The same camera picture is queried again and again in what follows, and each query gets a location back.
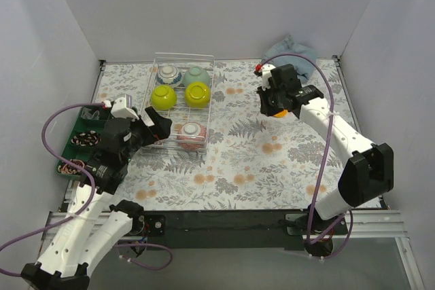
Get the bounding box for orange bowl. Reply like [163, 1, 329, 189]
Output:
[273, 109, 288, 118]

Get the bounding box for lime green bowl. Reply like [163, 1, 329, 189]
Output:
[184, 81, 211, 109]
[150, 85, 177, 111]

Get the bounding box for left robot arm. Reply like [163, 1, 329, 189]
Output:
[20, 107, 172, 289]

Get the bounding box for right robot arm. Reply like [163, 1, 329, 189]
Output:
[256, 64, 394, 234]

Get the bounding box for blue denim cloth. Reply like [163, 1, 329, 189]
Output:
[261, 35, 317, 84]

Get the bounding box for red floral pattern bowl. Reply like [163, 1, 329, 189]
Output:
[177, 122, 207, 151]

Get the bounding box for blue floral white bowl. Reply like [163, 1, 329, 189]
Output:
[156, 65, 183, 88]

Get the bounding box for floral table mat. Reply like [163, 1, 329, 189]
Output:
[63, 59, 383, 211]

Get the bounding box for green compartment tray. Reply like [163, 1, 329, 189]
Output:
[56, 105, 140, 180]

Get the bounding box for clear plastic bag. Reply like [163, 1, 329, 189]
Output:
[80, 107, 101, 120]

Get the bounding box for pale green bowl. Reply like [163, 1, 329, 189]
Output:
[183, 66, 211, 87]

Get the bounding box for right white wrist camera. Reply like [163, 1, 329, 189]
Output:
[254, 64, 275, 90]

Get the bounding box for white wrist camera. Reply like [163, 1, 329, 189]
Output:
[254, 64, 275, 90]
[103, 94, 139, 121]

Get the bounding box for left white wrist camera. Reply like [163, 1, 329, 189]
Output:
[103, 94, 139, 121]

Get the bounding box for white wire dish rack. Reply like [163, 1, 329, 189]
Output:
[141, 52, 215, 151]

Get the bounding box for black white hair ties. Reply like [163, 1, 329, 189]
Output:
[71, 131, 103, 147]

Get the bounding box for pink hair ties bottom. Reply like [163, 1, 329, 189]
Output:
[57, 159, 86, 175]

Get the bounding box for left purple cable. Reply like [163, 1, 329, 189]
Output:
[0, 102, 173, 276]

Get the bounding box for purple cable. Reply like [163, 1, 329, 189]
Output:
[0, 102, 173, 276]
[260, 52, 354, 259]

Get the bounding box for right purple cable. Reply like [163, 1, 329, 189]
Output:
[260, 52, 354, 259]

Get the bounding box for aluminium frame rail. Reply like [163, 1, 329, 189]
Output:
[21, 202, 423, 289]

